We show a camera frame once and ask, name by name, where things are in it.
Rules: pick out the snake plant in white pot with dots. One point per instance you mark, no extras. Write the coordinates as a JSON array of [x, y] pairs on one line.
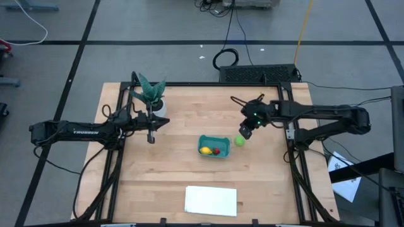
[[154, 94]]

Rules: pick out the red strawberry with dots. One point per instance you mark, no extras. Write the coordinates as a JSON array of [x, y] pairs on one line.
[[216, 151]]

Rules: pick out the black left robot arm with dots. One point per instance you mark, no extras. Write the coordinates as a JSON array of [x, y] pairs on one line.
[[85, 132]]

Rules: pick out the teal plastic tupperware container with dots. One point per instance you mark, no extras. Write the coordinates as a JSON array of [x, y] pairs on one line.
[[221, 142]]

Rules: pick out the black aluminium table frame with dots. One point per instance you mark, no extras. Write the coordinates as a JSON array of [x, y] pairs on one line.
[[202, 84]]

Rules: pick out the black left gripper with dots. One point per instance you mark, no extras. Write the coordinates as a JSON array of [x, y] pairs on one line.
[[151, 123]]

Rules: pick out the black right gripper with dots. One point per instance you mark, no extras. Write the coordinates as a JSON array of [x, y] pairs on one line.
[[252, 121]]

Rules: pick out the grey equipment base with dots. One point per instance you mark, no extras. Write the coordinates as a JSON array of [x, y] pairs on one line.
[[249, 3]]

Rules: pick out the black metal bar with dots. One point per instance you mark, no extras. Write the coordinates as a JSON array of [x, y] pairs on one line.
[[363, 167]]

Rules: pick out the grey cabinet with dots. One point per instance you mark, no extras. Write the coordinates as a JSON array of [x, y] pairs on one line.
[[398, 126]]

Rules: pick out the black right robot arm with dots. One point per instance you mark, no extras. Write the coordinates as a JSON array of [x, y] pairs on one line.
[[331, 113]]

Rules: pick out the grey furniture foot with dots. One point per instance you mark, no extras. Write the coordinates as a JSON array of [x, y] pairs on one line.
[[9, 82]]

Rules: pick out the white printed paper sheet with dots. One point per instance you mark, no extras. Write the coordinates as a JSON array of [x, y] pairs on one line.
[[347, 189]]

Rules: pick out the yellow lemon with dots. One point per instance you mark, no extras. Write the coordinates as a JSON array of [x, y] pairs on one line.
[[205, 150]]

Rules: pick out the green lime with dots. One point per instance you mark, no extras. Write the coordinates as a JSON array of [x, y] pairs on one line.
[[239, 141]]

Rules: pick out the grey furniture base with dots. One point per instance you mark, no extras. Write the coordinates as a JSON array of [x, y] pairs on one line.
[[31, 7]]

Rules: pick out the black table clamp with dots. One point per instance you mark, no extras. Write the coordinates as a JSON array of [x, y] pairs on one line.
[[255, 222], [163, 220]]

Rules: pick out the black floor object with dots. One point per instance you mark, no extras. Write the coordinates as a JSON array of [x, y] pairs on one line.
[[3, 109]]

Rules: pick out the red object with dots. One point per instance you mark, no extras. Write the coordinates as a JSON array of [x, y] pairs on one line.
[[4, 46]]

